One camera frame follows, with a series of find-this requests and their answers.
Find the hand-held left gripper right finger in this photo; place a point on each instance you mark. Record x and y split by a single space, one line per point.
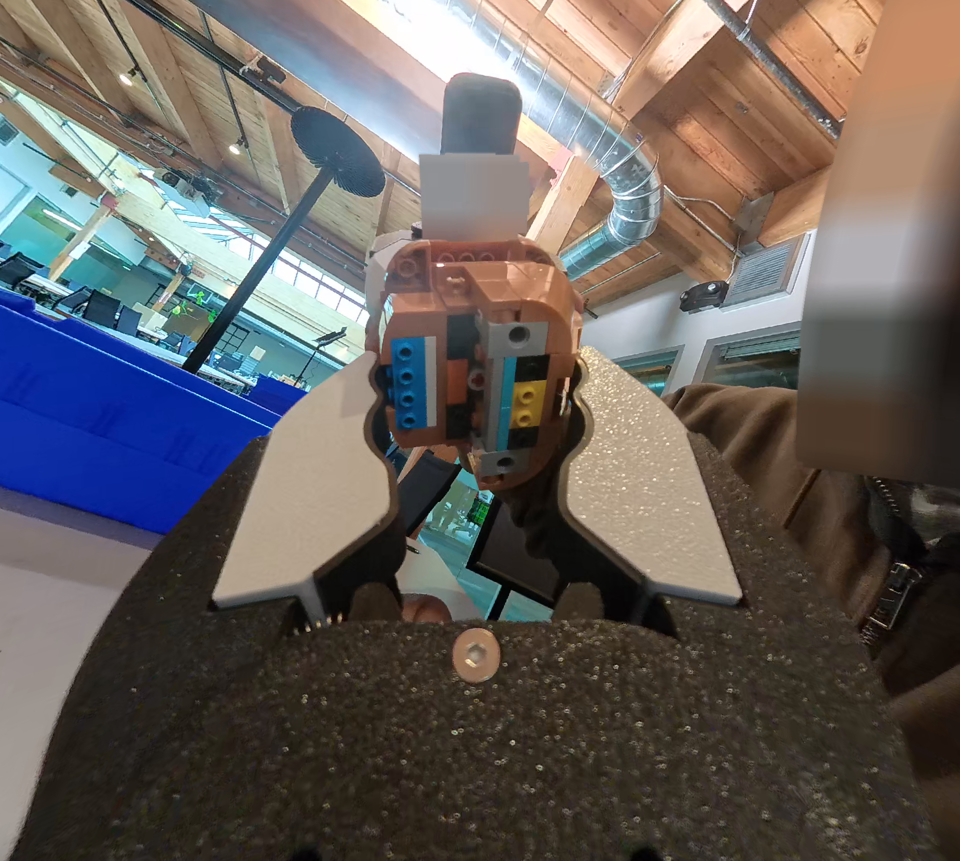
652 493

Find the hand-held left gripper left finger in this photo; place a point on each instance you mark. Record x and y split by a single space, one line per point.
307 493

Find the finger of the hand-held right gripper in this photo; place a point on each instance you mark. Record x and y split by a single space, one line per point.
379 276

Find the brown lego head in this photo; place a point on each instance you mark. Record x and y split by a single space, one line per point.
480 366

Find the person's right hand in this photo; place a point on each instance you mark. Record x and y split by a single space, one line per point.
529 508

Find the person's left hand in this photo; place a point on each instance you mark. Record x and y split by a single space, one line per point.
427 607

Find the black light stand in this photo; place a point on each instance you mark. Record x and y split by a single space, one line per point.
322 351

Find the wooden beam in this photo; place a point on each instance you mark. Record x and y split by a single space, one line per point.
562 201

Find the black steel column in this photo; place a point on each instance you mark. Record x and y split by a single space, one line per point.
255 276

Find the black ribbed ceiling disc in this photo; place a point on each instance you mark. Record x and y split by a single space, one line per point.
337 152

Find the black flat monitor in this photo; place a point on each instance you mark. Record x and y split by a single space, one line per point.
517 561

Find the thin steel ceiling pipe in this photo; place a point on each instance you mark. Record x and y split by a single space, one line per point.
727 13

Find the person's brown zip jacket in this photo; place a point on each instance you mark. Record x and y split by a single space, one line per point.
900 613

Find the row of black office chairs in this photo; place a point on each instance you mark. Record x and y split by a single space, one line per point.
97 306

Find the large silver air duct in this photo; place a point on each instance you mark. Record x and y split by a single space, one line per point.
450 36

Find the black wall speaker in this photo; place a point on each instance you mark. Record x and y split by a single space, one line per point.
705 296

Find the grey wall vent grille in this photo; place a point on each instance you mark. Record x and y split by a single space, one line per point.
769 268

